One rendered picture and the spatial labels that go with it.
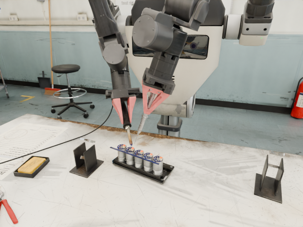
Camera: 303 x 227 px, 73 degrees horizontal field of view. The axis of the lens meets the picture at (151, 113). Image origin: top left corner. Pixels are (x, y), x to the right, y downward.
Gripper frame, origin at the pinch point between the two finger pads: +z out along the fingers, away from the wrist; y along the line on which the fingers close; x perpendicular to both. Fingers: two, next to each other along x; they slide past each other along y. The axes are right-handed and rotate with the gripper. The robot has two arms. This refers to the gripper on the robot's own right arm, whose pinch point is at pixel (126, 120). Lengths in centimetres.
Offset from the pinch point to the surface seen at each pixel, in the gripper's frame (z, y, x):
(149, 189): 18.1, 2.1, -11.0
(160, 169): 13.9, 5.5, -11.1
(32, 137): 0.5, -31.3, 19.3
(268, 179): 20.5, 32.3, -15.8
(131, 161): 11.3, -0.5, -5.7
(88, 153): 7.8, -11.4, -3.9
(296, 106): -3, 230, 144
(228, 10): -130, 158, 144
